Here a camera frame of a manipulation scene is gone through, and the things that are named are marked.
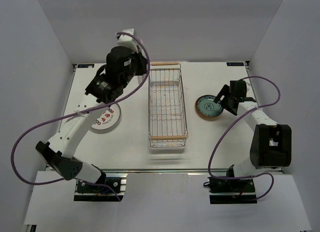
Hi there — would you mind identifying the orange plate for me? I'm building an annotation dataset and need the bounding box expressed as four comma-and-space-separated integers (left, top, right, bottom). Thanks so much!
194, 94, 225, 121

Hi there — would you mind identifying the large white plate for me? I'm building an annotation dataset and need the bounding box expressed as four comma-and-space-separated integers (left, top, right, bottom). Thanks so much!
90, 103, 122, 134

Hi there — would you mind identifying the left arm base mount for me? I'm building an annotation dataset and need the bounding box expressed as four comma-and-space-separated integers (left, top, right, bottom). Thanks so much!
73, 173, 127, 202

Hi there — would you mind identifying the aluminium table rail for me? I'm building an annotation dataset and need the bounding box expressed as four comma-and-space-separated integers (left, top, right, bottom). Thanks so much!
44, 168, 283, 174

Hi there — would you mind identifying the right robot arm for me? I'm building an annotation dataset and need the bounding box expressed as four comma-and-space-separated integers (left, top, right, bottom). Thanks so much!
217, 80, 292, 192

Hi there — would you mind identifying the dark patterned plate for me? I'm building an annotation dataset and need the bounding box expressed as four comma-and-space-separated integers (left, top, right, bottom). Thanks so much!
194, 95, 224, 118

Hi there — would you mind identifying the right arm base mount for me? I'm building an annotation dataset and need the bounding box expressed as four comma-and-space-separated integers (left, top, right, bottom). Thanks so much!
203, 177, 257, 205

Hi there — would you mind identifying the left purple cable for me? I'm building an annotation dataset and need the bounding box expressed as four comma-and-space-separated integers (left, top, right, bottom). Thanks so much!
11, 32, 151, 202

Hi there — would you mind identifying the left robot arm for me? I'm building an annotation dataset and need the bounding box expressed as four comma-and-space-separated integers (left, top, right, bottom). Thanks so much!
35, 46, 147, 192

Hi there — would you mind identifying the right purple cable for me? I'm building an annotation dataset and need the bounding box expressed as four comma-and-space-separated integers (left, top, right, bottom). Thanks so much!
207, 76, 281, 200

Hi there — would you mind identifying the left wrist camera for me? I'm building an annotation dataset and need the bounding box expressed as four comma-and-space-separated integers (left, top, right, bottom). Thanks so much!
116, 28, 143, 53

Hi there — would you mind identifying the wire dish rack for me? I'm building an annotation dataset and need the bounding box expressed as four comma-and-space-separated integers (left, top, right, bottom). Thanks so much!
148, 62, 189, 150

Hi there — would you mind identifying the purple cable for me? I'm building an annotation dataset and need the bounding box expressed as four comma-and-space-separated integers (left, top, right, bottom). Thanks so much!
207, 76, 281, 200
11, 32, 151, 202

